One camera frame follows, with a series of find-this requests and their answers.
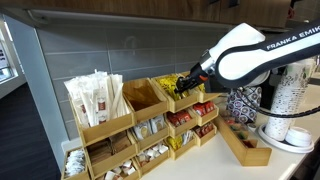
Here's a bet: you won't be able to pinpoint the brown paper sachets pile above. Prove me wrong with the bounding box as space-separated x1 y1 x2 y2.
87 131 133 164

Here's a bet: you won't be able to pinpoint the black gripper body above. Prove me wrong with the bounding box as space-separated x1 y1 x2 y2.
181 63 210 87

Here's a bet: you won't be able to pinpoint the wooden tiered organizer rack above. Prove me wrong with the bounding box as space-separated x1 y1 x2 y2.
150 73 201 161
122 77 172 176
68 94 141 180
179 70 223 148

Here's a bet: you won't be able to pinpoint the white wrapped straws bundle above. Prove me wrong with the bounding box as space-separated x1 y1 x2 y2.
63 69 131 129

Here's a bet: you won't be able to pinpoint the wooden overhead cabinet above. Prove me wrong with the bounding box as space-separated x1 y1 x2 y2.
0 0 292 30

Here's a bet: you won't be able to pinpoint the blue patterned cup stack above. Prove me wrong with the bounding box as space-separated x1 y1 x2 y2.
226 85 263 125

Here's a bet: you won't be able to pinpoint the small creamer cups pile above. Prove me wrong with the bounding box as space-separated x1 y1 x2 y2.
137 142 169 166

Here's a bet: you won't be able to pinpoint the white cup lids stack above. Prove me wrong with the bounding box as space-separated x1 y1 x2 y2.
284 125 314 148

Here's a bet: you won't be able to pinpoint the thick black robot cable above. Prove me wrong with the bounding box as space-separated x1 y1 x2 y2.
235 88 320 119

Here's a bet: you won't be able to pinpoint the white sugar packets pile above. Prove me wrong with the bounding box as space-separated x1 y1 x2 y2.
99 159 138 180

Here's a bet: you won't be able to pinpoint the red sachets pile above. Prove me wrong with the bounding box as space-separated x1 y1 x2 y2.
194 123 214 138
193 101 216 117
167 110 193 127

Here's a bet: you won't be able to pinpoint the printed paper cup stack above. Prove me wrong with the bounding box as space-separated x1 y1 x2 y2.
264 58 317 142

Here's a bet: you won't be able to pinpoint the white yellow-print sachets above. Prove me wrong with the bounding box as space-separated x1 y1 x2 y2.
133 114 166 141

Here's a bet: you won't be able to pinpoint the white round tray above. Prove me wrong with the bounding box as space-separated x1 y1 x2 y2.
257 123 315 155

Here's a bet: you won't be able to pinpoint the small wooden bin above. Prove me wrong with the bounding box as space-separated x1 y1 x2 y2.
60 146 91 180

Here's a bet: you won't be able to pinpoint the white sachets pile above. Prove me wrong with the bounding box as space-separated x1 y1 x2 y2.
64 149 87 177

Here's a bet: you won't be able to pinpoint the long wooden tea box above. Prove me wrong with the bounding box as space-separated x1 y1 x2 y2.
213 114 273 167

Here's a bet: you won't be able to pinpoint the green tea sachet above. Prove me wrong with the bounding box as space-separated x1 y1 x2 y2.
234 131 249 141

